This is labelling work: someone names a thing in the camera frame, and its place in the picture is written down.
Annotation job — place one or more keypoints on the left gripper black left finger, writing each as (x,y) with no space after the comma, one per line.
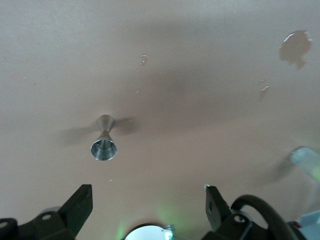
(75,212)

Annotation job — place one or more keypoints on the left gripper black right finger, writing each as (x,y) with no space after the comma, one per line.
(215,207)

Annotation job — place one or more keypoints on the steel double-cone jigger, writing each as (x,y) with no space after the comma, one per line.
(103,150)

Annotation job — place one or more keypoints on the yellow-green bottle with clear base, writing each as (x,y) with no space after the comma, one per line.
(305,160)

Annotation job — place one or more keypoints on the large brown liquid puddle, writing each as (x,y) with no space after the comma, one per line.
(295,47)

